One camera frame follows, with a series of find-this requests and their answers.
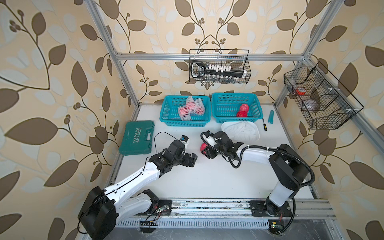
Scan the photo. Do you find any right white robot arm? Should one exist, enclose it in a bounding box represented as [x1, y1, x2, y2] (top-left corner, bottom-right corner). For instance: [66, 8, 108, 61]
[201, 131, 316, 208]

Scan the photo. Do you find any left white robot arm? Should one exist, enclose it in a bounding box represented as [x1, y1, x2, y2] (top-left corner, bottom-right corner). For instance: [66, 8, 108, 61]
[78, 136, 197, 240]

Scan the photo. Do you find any white plastic tub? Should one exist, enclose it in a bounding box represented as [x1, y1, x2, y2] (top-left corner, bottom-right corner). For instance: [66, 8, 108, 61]
[221, 121, 261, 143]

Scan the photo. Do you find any green plastic tool case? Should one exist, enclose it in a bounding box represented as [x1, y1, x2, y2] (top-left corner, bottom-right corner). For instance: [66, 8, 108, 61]
[119, 121, 155, 156]

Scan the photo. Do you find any right teal plastic basket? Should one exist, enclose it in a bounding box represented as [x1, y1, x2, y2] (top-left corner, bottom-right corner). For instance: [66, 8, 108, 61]
[211, 93, 264, 123]

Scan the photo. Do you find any teal plastic basket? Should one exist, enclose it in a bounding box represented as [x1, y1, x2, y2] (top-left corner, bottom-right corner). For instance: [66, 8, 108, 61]
[160, 95, 211, 127]
[211, 93, 264, 123]

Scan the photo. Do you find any left teal plastic basket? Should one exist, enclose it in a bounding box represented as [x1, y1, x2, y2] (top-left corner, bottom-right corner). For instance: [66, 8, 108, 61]
[160, 95, 211, 127]

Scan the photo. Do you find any row of glass vials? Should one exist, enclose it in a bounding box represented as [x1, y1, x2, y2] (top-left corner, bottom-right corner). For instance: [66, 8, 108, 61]
[201, 75, 248, 85]

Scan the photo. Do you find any black white tool set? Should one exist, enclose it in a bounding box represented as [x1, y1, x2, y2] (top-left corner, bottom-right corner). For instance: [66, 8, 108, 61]
[189, 61, 248, 78]

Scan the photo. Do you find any red tape roll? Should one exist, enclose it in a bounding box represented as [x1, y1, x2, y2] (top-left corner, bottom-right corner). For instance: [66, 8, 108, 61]
[296, 87, 307, 96]

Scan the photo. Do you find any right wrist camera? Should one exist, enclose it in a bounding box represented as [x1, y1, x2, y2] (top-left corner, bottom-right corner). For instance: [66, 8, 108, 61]
[204, 136, 216, 147]

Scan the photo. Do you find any black handled screwdriver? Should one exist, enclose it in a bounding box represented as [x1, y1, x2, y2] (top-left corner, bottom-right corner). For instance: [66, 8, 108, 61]
[262, 118, 268, 131]

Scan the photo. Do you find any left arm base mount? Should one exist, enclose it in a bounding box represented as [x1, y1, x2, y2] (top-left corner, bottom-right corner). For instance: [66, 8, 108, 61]
[138, 199, 172, 216]

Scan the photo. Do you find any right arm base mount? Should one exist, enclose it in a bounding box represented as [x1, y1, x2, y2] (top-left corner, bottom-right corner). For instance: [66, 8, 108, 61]
[249, 199, 293, 217]

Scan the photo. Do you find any back black wire basket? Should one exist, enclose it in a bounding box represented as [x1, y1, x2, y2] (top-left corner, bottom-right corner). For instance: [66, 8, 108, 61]
[189, 49, 252, 85]

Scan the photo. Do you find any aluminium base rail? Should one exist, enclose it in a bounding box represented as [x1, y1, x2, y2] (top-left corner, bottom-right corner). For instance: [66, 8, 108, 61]
[161, 198, 336, 220]

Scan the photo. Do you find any side black wire basket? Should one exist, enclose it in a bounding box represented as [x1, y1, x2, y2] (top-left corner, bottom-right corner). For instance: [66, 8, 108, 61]
[284, 62, 364, 130]

